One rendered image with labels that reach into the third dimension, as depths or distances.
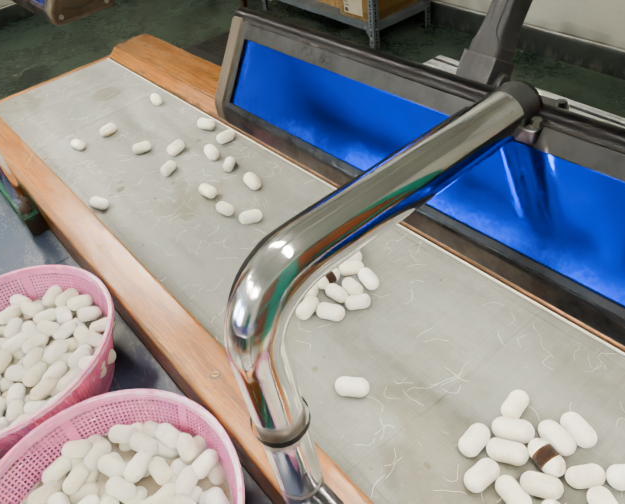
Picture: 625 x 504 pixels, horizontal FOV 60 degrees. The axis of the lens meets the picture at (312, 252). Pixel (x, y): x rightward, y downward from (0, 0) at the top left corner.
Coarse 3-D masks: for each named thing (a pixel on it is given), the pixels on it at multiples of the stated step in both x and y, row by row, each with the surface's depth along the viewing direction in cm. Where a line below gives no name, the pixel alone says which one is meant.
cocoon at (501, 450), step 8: (496, 440) 50; (504, 440) 50; (488, 448) 50; (496, 448) 49; (504, 448) 49; (512, 448) 49; (520, 448) 49; (496, 456) 49; (504, 456) 49; (512, 456) 49; (520, 456) 48; (528, 456) 49; (512, 464) 49; (520, 464) 49
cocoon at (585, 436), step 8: (568, 416) 50; (576, 416) 50; (568, 424) 50; (576, 424) 50; (584, 424) 50; (568, 432) 50; (576, 432) 49; (584, 432) 49; (592, 432) 49; (576, 440) 49; (584, 440) 49; (592, 440) 49
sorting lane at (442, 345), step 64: (64, 128) 111; (128, 128) 107; (192, 128) 104; (128, 192) 91; (192, 192) 88; (256, 192) 86; (320, 192) 84; (192, 256) 77; (384, 256) 72; (448, 256) 70; (320, 320) 65; (384, 320) 64; (448, 320) 63; (512, 320) 61; (320, 384) 59; (384, 384) 58; (448, 384) 57; (512, 384) 56; (576, 384) 55; (384, 448) 53; (448, 448) 52; (576, 448) 50
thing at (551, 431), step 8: (544, 424) 50; (552, 424) 50; (544, 432) 50; (552, 432) 49; (560, 432) 49; (552, 440) 49; (560, 440) 49; (568, 440) 49; (560, 448) 49; (568, 448) 48
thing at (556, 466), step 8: (536, 440) 49; (544, 440) 49; (528, 448) 49; (536, 448) 49; (560, 456) 48; (552, 464) 47; (560, 464) 47; (544, 472) 48; (552, 472) 47; (560, 472) 47
